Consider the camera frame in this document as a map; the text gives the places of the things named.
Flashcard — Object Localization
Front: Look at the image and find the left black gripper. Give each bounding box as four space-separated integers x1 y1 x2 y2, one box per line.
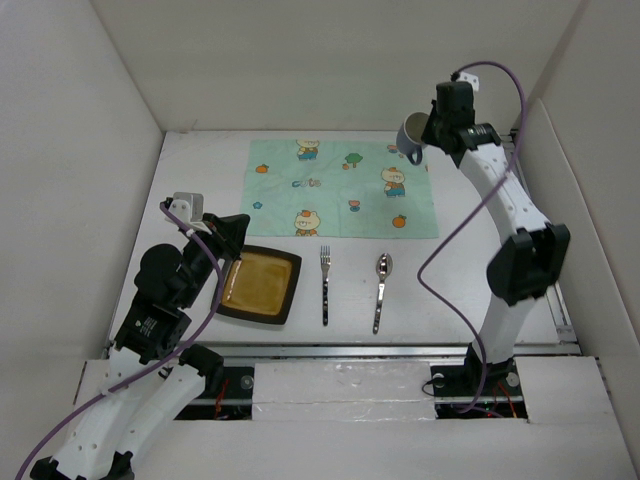
179 211 251 307

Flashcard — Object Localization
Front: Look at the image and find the square brown black plate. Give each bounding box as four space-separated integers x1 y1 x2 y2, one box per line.
217 245 302 326

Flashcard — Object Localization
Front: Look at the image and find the purple mug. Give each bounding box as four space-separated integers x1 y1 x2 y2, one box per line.
395 112 429 166

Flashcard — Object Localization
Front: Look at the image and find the silver fork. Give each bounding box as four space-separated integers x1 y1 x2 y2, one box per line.
320 245 331 326

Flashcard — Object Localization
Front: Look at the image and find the green cartoon print cloth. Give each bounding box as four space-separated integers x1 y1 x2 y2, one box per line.
241 140 439 239

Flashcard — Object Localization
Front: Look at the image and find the silver spoon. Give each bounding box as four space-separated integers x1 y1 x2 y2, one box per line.
372 253 393 335

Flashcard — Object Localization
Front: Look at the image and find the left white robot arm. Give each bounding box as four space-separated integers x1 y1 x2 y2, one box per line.
25 214 250 479

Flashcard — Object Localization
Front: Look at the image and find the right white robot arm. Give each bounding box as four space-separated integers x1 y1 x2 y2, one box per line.
422 81 570 397

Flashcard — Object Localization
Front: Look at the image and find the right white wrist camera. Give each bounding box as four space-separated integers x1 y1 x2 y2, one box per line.
451 71 480 92

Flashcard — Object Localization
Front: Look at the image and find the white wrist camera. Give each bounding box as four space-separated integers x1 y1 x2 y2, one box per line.
160 192 210 232
451 71 480 92

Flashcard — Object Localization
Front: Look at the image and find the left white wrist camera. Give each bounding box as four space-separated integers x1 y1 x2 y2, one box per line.
160 192 210 232

